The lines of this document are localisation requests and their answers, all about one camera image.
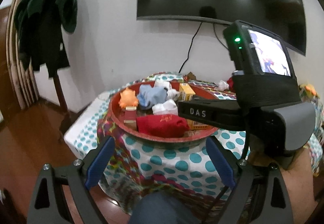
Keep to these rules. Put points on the round red tray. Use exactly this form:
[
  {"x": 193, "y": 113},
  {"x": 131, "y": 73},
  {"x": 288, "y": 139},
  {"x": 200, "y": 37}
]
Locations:
[{"x": 117, "y": 115}]

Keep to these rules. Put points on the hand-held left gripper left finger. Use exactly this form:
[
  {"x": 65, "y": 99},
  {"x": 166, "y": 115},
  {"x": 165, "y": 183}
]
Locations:
[{"x": 100, "y": 160}]

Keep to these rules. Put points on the small red rolled sock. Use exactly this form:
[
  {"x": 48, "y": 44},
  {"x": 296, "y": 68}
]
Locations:
[{"x": 230, "y": 83}]

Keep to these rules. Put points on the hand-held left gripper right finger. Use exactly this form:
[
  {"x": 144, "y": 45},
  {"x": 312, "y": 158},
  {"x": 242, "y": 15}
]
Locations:
[{"x": 220, "y": 160}]

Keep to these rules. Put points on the person's leg in jeans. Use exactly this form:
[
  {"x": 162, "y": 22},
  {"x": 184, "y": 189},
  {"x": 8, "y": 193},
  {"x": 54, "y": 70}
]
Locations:
[{"x": 162, "y": 208}]

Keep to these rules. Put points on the large white sock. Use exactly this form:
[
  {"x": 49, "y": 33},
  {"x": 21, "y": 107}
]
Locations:
[{"x": 164, "y": 107}]

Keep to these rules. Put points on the blue sock with dark cuff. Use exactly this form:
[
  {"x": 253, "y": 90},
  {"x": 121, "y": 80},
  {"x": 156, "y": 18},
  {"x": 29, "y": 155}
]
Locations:
[{"x": 145, "y": 95}]

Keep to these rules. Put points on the wooden coat rack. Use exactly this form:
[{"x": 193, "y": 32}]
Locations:
[{"x": 62, "y": 102}]

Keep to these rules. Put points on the red rectangular box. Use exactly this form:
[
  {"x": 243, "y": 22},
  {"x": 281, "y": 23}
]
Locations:
[{"x": 130, "y": 117}]

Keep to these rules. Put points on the orange toy pig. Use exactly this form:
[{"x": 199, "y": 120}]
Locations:
[{"x": 129, "y": 98}]

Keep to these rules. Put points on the white sock with grey trim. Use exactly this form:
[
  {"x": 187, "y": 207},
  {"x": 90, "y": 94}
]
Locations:
[{"x": 173, "y": 93}]

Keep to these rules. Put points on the person's right forearm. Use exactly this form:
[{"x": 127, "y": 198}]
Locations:
[{"x": 301, "y": 183}]

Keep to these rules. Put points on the beige ribbed door frame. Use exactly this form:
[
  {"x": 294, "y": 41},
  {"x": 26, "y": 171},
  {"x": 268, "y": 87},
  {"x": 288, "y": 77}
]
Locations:
[{"x": 20, "y": 74}]

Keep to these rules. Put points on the brown paper wrapper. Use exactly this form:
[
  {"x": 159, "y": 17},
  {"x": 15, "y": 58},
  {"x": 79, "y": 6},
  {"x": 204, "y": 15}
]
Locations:
[{"x": 192, "y": 74}]

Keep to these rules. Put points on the dark green garment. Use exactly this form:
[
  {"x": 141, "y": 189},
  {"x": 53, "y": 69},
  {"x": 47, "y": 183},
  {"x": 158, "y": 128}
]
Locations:
[{"x": 45, "y": 11}]

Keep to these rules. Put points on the yellow carton box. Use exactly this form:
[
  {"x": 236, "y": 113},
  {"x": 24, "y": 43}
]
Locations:
[{"x": 186, "y": 91}]

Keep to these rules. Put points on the clear plastic bag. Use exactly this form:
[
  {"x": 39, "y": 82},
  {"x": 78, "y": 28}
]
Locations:
[{"x": 222, "y": 85}]

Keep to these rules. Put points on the large red sock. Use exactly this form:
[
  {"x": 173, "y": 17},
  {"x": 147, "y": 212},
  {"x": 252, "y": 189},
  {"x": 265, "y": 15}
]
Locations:
[{"x": 162, "y": 125}]

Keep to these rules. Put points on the polka dot tablecloth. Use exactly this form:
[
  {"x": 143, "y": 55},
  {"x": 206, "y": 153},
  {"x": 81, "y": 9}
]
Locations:
[{"x": 177, "y": 163}]

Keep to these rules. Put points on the yellow plush toy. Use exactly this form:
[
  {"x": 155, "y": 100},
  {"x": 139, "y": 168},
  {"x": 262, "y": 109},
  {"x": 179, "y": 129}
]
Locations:
[{"x": 308, "y": 89}]

